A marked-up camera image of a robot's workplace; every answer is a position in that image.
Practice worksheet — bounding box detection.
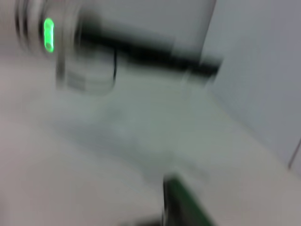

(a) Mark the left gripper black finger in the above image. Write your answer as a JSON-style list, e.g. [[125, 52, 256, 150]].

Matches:
[[185, 55, 223, 78]]

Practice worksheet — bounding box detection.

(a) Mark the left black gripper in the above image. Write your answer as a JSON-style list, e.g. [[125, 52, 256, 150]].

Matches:
[[76, 14, 189, 71]]

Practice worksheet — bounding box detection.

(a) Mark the green glasses case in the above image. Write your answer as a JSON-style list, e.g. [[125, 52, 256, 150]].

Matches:
[[162, 173, 218, 226]]

